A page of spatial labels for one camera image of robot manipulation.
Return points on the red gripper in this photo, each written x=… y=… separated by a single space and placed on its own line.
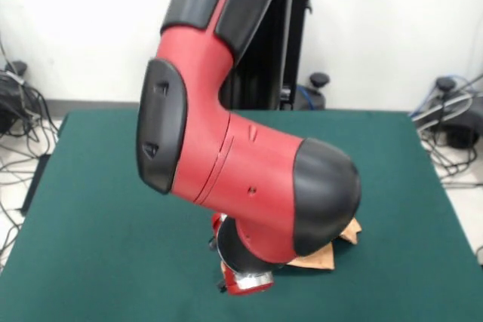
x=245 y=289

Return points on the tan terry towel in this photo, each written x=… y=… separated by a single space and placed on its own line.
x=320 y=258

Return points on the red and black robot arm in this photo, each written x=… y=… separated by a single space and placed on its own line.
x=245 y=148

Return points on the black pedestal levelling knob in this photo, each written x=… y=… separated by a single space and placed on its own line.
x=319 y=80

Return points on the dark green table cloth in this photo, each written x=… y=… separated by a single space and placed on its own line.
x=94 y=224

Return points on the grey stand base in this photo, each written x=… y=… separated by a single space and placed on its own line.
x=458 y=131
x=7 y=111

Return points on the black pedestal base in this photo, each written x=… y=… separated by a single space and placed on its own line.
x=317 y=99

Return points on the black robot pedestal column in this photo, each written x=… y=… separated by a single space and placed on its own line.
x=260 y=80

